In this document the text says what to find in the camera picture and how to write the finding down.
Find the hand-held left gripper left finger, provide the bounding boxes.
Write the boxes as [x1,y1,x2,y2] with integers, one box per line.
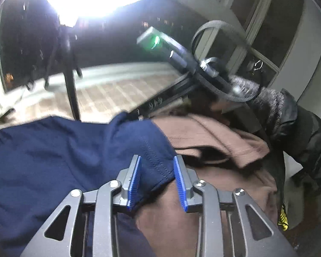
[20,155,142,257]

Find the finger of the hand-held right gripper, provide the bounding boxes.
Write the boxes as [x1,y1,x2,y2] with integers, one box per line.
[136,76,205,119]

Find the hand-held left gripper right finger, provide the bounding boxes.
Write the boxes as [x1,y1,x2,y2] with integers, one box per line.
[173,155,299,257]

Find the brown pink garment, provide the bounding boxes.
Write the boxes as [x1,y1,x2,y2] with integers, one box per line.
[135,111,284,257]

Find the navy blue shirt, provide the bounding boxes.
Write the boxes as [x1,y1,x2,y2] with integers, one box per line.
[0,112,178,257]

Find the person's right forearm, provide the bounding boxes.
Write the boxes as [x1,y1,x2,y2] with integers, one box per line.
[227,75,321,193]

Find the person's right hand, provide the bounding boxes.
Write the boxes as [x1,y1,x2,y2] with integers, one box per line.
[201,91,231,113]

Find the grey checked table mat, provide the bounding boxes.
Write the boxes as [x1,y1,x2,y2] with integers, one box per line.
[0,64,188,140]

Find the black tripod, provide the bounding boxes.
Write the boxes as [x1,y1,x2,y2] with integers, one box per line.
[24,19,83,121]

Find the white framed glass door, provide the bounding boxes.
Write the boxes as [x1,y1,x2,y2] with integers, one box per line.
[195,0,315,91]

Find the large dark window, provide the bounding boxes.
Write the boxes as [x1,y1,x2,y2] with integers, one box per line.
[0,0,212,94]

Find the grey wrist strap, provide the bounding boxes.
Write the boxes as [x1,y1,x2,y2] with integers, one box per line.
[190,20,263,103]

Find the black strap yellow print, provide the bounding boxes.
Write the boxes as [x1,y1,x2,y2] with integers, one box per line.
[267,139,291,232]

